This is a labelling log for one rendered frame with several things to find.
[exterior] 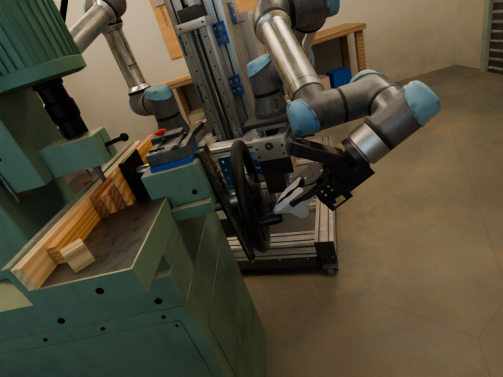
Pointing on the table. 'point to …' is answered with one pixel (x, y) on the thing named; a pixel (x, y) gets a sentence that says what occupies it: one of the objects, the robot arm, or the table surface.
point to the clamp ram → (134, 171)
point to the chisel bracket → (78, 152)
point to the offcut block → (77, 255)
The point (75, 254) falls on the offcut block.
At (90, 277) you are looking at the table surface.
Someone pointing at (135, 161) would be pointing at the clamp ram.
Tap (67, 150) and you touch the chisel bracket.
